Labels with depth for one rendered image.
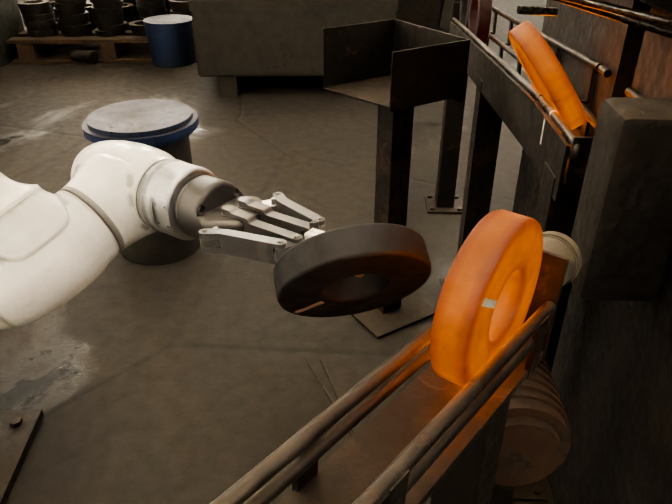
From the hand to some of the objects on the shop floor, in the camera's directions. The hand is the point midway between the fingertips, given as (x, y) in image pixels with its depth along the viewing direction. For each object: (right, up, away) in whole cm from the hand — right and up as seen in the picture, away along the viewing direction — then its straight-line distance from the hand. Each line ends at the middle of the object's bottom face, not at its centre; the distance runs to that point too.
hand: (335, 252), depth 63 cm
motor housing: (+20, -57, +40) cm, 72 cm away
